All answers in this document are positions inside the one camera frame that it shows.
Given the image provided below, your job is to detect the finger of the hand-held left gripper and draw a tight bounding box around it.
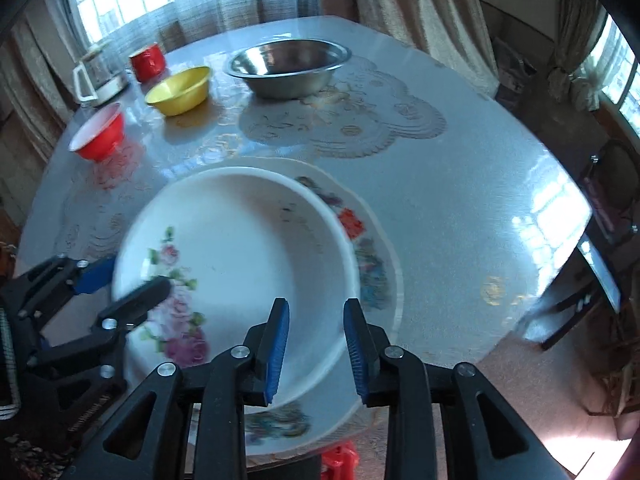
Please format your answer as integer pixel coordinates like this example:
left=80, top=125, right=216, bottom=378
left=25, top=276, right=172, bottom=381
left=0, top=255, right=118, bottom=341

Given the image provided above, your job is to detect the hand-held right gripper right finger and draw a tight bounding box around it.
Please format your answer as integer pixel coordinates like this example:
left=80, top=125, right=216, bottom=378
left=343, top=297, right=571, bottom=480

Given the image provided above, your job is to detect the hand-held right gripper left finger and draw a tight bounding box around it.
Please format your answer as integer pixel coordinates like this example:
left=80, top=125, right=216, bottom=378
left=62, top=297, right=291, bottom=480

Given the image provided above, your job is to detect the round white floral plate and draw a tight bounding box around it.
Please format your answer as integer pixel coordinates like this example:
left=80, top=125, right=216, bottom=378
left=111, top=167, right=362, bottom=408

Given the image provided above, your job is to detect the oval white floral plate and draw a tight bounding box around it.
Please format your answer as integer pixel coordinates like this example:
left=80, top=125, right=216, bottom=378
left=122, top=156, right=405, bottom=457

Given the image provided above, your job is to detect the red bowl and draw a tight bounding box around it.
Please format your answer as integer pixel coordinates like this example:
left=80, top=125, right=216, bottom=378
left=68, top=102, right=126, bottom=163

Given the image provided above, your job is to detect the yellow bowl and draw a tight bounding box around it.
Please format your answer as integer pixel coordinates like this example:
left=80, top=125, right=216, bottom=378
left=145, top=66, right=211, bottom=117

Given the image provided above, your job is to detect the stainless steel bowl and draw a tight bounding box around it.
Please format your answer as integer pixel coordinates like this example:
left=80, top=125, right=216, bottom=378
left=223, top=39, right=351, bottom=99

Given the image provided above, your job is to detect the red plastic stool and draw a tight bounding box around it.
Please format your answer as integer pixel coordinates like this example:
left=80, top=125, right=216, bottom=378
left=320, top=440, right=361, bottom=480

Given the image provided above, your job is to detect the glass electric kettle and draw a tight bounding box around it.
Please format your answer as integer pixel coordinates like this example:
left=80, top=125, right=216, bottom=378
left=72, top=45, right=132, bottom=107

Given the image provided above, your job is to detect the beige patterned curtain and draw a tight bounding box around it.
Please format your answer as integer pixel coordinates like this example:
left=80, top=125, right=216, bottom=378
left=350, top=0, right=501, bottom=97
left=0, top=0, right=81, bottom=128

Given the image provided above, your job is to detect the red mug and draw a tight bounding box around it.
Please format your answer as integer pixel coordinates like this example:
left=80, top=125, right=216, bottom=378
left=129, top=42, right=167, bottom=83

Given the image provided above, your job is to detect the dark wooden chair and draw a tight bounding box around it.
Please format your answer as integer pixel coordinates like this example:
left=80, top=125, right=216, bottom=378
left=580, top=137, right=640, bottom=246
left=585, top=310, right=640, bottom=417
left=520, top=239, right=623, bottom=352

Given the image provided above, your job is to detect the sheer white curtain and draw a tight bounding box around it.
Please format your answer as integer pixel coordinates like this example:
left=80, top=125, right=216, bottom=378
left=65, top=0, right=361, bottom=56

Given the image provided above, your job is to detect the cardboard box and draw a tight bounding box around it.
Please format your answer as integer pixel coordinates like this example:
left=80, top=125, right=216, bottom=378
left=492, top=35, right=540, bottom=107

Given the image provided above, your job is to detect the side barred window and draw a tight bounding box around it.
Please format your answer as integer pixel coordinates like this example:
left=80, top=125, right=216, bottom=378
left=575, top=10, right=640, bottom=136

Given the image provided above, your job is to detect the tied beige curtain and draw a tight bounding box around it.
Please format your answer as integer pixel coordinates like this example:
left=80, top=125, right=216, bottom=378
left=547, top=0, right=608, bottom=113

